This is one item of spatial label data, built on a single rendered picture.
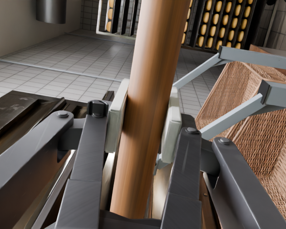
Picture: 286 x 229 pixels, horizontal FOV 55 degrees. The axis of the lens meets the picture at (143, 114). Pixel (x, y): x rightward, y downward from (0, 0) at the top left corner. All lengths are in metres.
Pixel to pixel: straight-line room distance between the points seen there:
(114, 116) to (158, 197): 1.03
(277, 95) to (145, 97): 0.47
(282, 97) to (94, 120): 0.51
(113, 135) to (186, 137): 0.05
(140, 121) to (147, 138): 0.01
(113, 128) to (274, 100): 0.49
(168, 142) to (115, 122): 0.03
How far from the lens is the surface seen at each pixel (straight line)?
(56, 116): 0.16
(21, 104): 1.85
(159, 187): 1.24
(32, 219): 0.83
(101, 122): 0.15
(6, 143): 1.45
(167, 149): 0.17
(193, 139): 0.15
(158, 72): 0.18
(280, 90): 0.62
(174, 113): 0.17
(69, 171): 0.98
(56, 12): 3.30
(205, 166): 0.16
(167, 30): 0.17
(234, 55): 1.08
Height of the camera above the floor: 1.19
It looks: level
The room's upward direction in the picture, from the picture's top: 80 degrees counter-clockwise
